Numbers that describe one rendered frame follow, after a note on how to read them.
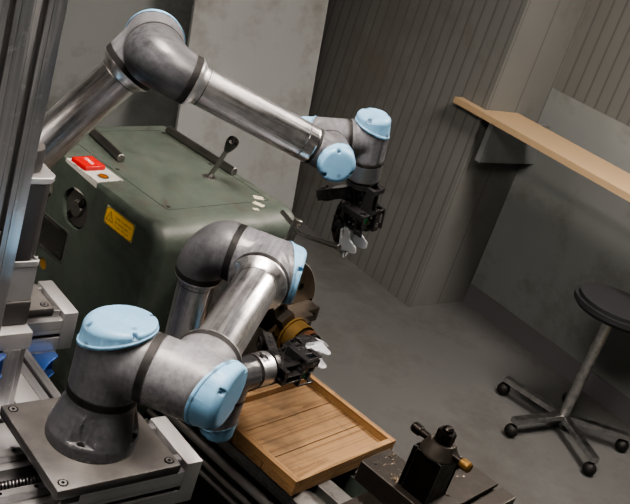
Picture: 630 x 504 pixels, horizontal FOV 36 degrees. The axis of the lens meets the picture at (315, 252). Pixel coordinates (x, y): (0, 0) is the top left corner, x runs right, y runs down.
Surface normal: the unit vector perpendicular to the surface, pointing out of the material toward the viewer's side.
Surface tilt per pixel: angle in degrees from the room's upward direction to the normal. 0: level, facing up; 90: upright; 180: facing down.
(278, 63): 79
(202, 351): 6
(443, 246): 90
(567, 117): 90
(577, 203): 90
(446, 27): 90
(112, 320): 7
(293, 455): 0
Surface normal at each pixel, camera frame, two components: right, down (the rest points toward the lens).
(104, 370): -0.21, 0.33
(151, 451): 0.29, -0.87
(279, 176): 0.64, 0.30
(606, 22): -0.75, 0.04
